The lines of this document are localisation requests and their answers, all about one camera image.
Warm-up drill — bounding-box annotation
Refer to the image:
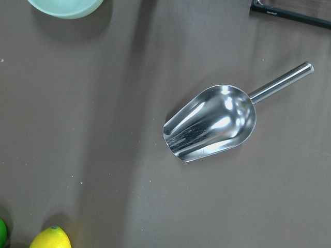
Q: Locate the black frame tray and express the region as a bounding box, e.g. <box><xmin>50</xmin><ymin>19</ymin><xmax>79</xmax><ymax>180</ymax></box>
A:
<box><xmin>250</xmin><ymin>0</ymin><xmax>330</xmax><ymax>29</ymax></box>

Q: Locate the steel ice scoop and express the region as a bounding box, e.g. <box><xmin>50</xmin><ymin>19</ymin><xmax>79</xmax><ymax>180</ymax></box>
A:
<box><xmin>163</xmin><ymin>62</ymin><xmax>314</xmax><ymax>163</ymax></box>

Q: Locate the upper yellow lemon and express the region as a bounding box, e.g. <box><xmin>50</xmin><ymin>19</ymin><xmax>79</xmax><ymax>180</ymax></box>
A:
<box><xmin>29</xmin><ymin>226</ymin><xmax>72</xmax><ymax>248</ymax></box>

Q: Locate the mint green bowl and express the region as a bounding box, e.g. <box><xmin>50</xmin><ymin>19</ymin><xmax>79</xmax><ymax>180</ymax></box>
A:
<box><xmin>28</xmin><ymin>0</ymin><xmax>103</xmax><ymax>20</ymax></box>

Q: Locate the green lime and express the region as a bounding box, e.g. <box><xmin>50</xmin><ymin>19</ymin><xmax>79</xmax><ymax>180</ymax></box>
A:
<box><xmin>0</xmin><ymin>219</ymin><xmax>7</xmax><ymax>247</ymax></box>

